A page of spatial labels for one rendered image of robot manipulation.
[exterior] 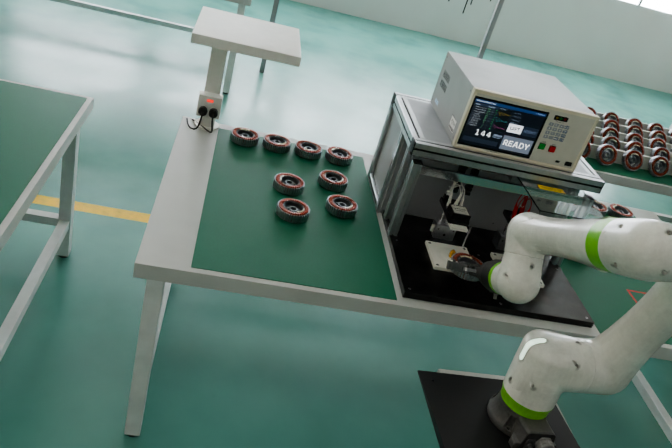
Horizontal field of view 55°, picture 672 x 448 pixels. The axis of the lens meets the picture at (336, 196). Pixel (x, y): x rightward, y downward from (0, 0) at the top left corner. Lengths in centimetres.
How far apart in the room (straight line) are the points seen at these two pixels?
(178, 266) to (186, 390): 80
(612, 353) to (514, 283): 27
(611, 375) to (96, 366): 177
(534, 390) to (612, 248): 42
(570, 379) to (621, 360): 12
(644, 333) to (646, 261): 29
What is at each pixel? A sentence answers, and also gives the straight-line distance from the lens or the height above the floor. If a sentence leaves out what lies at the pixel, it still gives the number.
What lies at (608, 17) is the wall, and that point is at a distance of 939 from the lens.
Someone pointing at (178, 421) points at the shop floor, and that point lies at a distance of 246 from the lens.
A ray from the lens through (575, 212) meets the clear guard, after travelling 216.
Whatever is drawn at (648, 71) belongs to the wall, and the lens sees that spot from 993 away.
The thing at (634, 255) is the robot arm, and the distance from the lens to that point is 135.
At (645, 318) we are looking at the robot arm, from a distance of 158.
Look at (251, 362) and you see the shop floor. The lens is 270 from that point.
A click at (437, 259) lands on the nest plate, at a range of 215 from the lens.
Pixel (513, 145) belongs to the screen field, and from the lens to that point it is 219.
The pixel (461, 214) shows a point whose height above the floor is 92.
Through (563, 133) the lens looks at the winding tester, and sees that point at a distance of 224.
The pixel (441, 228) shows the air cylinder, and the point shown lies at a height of 81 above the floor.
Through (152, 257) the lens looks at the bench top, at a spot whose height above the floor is 75.
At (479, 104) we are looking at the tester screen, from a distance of 209.
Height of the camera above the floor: 187
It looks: 28 degrees down
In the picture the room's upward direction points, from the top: 17 degrees clockwise
